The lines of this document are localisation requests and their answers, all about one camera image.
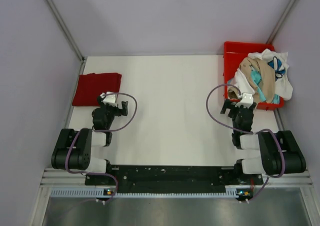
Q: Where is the beige t-shirt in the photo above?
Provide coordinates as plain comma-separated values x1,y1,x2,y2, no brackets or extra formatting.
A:
227,57,276,104

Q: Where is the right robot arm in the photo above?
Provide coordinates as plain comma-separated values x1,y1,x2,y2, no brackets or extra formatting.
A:
220,100,307,184

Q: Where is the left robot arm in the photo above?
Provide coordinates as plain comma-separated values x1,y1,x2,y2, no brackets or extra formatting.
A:
51,96,129,185

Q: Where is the folded red t-shirt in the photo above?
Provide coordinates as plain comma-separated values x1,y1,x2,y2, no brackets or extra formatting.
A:
72,73,122,107

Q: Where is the white printed t-shirt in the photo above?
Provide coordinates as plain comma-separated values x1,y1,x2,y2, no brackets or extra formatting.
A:
226,48,294,102

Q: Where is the teal t-shirt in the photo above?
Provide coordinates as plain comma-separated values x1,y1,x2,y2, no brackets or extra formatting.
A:
250,70,280,104

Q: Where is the red plastic bin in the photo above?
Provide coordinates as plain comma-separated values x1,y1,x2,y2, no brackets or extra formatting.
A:
223,41,285,111

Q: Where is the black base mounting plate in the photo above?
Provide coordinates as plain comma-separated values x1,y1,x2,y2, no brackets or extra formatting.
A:
84,164,266,193

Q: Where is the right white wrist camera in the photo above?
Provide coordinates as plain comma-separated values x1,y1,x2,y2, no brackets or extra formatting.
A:
236,93,254,108

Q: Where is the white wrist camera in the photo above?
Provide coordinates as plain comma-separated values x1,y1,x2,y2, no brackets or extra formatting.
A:
236,93,254,108
100,92,118,106

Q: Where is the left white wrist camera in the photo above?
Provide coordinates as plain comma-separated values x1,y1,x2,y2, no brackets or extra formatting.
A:
100,92,118,106

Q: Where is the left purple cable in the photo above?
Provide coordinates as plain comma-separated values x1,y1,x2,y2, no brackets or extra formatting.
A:
64,92,138,205

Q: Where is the purple cable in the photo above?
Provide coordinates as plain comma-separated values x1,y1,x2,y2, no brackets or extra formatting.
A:
64,92,138,205
205,84,286,204

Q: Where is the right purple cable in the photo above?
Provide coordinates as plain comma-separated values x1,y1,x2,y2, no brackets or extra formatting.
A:
205,84,286,204

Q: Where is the grey slotted cable duct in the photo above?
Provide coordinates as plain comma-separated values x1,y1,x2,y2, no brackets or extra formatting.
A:
49,186,252,199

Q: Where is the aluminium frame rail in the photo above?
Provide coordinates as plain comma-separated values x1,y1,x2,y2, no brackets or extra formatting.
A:
40,168,313,188

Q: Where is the right aluminium corner post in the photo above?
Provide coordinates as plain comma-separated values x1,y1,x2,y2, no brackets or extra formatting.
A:
266,0,299,44

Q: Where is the aluminium corner post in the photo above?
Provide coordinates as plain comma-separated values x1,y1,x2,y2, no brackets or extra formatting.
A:
266,0,299,44
37,0,84,62

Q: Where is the left aluminium corner post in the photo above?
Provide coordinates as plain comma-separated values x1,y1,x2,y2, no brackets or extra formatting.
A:
37,0,84,62

